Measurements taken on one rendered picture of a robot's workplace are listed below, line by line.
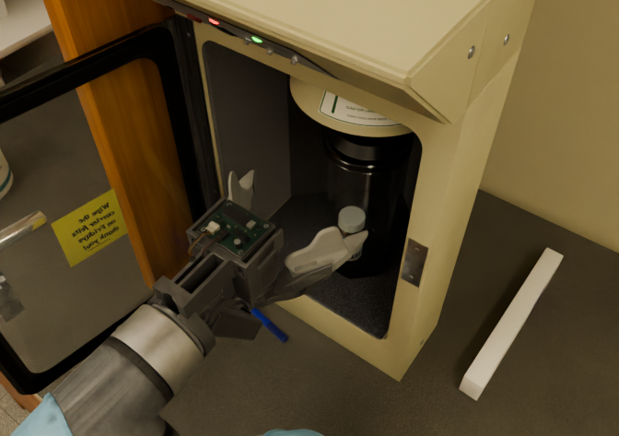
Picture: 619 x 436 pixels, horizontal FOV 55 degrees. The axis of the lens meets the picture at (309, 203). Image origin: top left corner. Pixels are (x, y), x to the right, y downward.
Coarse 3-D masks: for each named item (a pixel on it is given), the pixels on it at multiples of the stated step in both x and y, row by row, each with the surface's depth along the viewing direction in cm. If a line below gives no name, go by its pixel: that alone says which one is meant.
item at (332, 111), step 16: (304, 96) 60; (320, 96) 59; (336, 96) 58; (320, 112) 59; (336, 112) 58; (352, 112) 58; (368, 112) 57; (336, 128) 59; (352, 128) 58; (368, 128) 58; (384, 128) 58; (400, 128) 58
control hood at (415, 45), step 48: (192, 0) 40; (240, 0) 38; (288, 0) 38; (336, 0) 38; (384, 0) 38; (432, 0) 38; (480, 0) 38; (336, 48) 35; (384, 48) 34; (432, 48) 35; (480, 48) 42; (384, 96) 44; (432, 96) 38
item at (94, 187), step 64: (64, 64) 54; (128, 64) 58; (0, 128) 52; (64, 128) 57; (128, 128) 63; (0, 192) 56; (64, 192) 61; (128, 192) 68; (0, 256) 60; (64, 256) 66; (128, 256) 74; (0, 320) 64; (64, 320) 72
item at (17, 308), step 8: (0, 280) 60; (0, 288) 60; (8, 288) 61; (0, 296) 60; (8, 296) 61; (16, 296) 62; (0, 304) 61; (8, 304) 62; (16, 304) 63; (0, 312) 62; (8, 312) 62; (16, 312) 63; (8, 320) 63
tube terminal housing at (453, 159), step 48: (528, 0) 47; (240, 48) 58; (480, 96) 48; (432, 144) 51; (480, 144) 56; (432, 192) 54; (432, 240) 58; (432, 288) 70; (336, 336) 84; (384, 336) 77
